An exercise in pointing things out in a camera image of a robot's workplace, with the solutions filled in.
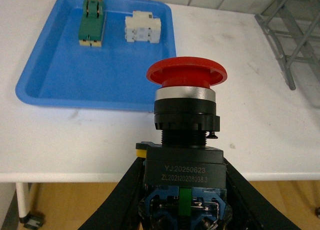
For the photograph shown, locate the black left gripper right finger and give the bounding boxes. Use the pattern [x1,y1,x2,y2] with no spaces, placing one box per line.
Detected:
[224,159,299,230]

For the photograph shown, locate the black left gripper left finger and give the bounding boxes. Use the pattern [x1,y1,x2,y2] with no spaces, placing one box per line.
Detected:
[79,157,144,230]

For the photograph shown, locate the red emergency push button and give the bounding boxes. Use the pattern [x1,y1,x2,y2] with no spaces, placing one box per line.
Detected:
[136,57,233,230]

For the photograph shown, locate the grey metal mesh rack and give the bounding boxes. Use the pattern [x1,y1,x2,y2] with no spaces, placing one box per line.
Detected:
[254,0,320,90]

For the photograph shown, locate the white table leg with caster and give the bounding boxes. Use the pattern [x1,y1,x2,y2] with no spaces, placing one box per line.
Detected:
[15,182,44,230]

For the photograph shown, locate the blue plastic tray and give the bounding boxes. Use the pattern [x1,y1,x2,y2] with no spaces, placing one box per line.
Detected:
[15,0,176,112]

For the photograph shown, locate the white terminal block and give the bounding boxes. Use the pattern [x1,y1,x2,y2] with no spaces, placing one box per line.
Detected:
[124,10,162,43]

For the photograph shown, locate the green knife switch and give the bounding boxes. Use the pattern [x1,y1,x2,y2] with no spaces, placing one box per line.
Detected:
[78,0,106,47]

